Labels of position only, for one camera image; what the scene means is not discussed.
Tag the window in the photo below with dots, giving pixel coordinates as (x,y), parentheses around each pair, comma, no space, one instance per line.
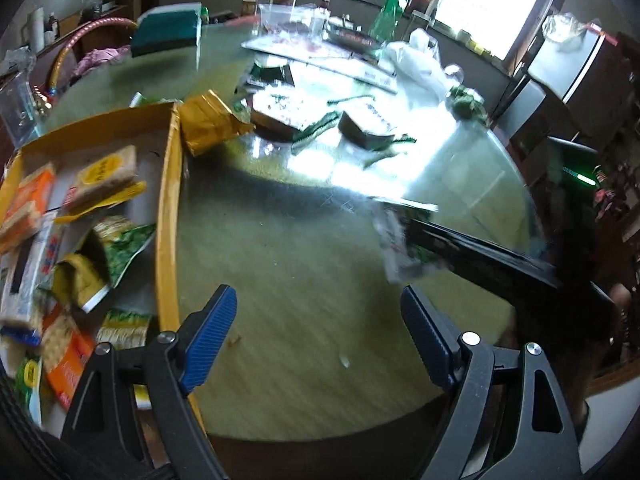
(475,0)

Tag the black device green light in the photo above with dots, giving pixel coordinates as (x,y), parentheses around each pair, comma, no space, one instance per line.
(580,177)

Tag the metal plate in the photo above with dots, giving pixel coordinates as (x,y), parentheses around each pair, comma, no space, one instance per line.
(355,37)

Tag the clear plastic jug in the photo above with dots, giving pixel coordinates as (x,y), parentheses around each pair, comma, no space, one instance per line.
(17,105)

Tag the white plastic bag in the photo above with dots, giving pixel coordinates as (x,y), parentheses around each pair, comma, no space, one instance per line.
(420,60)

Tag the green packet yellow label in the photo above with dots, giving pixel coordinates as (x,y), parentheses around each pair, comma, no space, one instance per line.
(27,375)

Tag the small green container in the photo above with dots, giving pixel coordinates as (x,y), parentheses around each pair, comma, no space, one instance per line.
(204,14)

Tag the green tissue box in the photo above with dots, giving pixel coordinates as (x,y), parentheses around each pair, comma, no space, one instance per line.
(165,32)

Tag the blue label cracker packet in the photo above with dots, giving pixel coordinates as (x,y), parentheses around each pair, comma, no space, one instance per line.
(30,270)

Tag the green noodle print snack packet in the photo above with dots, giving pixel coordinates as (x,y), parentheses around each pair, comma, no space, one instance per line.
(125,327)

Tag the glass cup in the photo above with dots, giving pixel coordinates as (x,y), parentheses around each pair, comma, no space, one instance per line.
(454,74)

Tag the printed paper leaflet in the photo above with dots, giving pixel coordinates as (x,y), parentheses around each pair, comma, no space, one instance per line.
(325,62)

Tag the yellow cardboard box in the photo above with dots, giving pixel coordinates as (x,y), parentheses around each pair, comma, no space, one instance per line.
(167,220)

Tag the green plastic bottle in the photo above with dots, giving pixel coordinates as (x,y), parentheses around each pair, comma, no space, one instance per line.
(390,12)

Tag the bright green snack packet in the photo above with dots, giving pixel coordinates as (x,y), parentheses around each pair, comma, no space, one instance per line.
(140,100)

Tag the clear plastic food container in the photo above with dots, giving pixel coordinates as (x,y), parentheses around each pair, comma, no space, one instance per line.
(290,17)

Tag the gold snack packet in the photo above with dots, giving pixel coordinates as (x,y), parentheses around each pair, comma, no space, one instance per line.
(210,122)

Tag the pink cloth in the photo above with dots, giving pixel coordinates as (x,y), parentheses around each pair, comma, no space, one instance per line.
(100,57)

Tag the pink and yellow hoop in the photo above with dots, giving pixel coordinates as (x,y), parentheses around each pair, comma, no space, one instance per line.
(56,67)

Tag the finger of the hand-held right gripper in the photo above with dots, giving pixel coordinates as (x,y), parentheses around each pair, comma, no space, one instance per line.
(475,242)
(480,267)

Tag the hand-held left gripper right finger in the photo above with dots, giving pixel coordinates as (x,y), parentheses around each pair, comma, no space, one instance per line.
(425,335)

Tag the white thermos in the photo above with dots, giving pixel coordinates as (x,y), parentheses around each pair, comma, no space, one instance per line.
(36,27)

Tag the grey appliance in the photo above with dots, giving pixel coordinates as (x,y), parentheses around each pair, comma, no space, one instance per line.
(570,75)

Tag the green vegetables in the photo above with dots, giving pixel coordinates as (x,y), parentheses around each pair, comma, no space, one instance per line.
(465,102)

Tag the orange cracker packet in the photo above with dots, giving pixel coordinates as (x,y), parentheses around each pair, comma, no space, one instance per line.
(27,205)
(67,360)

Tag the clear plastic bag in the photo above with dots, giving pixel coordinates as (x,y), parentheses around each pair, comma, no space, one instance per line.
(562,27)
(15,57)

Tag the white and green snack packet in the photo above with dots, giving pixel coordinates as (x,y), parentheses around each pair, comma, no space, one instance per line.
(395,245)

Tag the yellow cracker packet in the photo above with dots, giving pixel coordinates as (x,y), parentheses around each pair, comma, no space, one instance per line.
(105,167)

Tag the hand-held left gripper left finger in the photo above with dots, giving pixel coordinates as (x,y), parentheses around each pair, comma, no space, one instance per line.
(212,335)

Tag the green-edged brown snack packet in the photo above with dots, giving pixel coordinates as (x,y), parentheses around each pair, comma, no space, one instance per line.
(370,127)
(280,110)

